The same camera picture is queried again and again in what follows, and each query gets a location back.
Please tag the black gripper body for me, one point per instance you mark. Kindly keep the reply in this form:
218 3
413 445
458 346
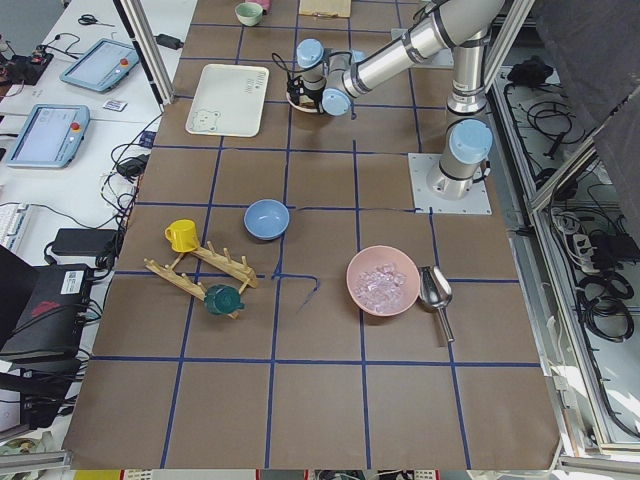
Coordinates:
312 95

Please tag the round white plate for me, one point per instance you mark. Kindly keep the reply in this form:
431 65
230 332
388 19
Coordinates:
304 103

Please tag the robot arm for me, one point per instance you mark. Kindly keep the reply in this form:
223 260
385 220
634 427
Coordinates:
327 81

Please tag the cream bear serving tray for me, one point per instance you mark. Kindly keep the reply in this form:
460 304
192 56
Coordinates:
229 101

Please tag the light green bowl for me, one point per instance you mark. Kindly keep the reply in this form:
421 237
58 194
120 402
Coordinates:
249 13

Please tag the pink folded cloth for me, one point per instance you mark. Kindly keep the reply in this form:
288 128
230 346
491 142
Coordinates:
265 4

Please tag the wooden cutting board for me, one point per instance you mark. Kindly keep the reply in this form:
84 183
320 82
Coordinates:
325 8

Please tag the light blue bowl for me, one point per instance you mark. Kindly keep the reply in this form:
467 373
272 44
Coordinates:
266 219

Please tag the black power adapter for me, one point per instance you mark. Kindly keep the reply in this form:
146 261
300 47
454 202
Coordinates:
169 41

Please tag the yellow mug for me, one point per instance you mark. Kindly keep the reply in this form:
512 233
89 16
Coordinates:
182 235

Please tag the blue teach pendant far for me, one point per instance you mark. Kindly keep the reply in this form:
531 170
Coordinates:
102 66

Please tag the blue teach pendant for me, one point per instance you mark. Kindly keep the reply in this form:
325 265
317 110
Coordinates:
102 66
50 137

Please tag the pink bowl with ice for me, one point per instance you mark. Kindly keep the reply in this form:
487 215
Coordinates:
383 280

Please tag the dark green mug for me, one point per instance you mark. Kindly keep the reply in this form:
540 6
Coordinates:
223 299

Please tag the blue teach pendant near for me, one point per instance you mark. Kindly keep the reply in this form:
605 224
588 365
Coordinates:
50 137

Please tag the metal ice scoop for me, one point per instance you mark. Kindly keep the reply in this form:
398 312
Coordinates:
436 294

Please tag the black laptop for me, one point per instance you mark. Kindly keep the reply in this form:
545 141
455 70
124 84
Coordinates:
41 308

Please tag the aluminium frame post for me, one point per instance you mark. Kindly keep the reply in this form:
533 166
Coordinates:
137 27

